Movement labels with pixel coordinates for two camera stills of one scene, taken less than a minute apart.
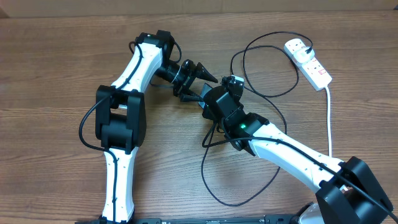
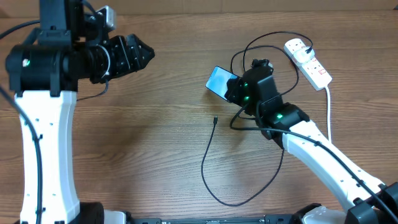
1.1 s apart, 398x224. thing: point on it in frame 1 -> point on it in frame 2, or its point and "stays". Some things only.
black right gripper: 209,116 -> 237,88
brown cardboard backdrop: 12,9 stays
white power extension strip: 311,70 stays
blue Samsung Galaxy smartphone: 206,88 -> 217,81
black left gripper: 181,89 -> 127,61
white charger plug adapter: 301,55 stays
